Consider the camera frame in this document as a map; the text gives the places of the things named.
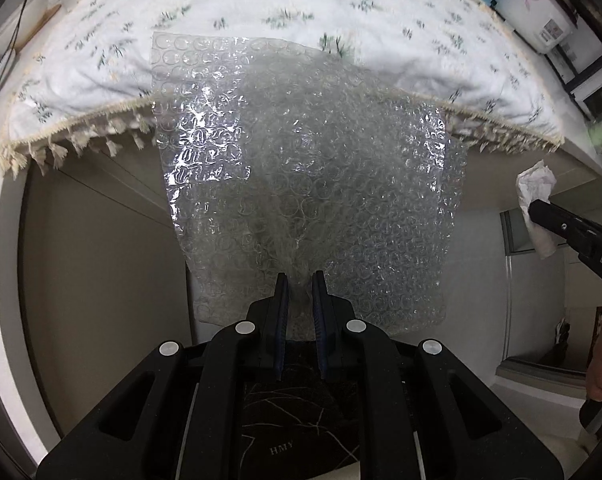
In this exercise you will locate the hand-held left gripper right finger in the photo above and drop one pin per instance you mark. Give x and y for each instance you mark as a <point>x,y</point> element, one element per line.
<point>318,320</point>

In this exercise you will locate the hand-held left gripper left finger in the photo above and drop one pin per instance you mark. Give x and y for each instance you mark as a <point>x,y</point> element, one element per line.
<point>280,320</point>

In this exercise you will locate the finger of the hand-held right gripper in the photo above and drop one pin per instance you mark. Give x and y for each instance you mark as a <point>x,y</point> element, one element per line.
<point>556,222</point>

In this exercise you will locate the white tissue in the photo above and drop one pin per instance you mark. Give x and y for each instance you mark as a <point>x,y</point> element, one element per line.
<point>536,180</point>

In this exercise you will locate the clear bubble wrap sheet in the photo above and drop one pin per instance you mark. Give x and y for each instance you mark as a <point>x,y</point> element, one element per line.
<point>331,185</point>

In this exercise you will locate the white countertop oven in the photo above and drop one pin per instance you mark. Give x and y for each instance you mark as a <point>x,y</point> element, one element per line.
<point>596,75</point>

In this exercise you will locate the white rice cooker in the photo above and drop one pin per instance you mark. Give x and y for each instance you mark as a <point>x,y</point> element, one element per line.
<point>531,5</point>

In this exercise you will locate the white floral tablecloth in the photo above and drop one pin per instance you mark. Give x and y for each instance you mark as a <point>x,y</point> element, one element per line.
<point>406,10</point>

